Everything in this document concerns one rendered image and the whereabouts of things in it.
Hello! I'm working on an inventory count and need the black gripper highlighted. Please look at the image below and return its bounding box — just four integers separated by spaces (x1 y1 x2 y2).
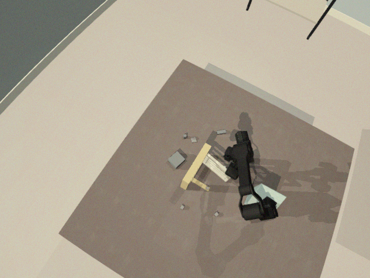
225 161 239 180

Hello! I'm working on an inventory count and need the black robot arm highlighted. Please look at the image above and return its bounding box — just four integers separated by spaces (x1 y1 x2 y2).
224 131 278 221

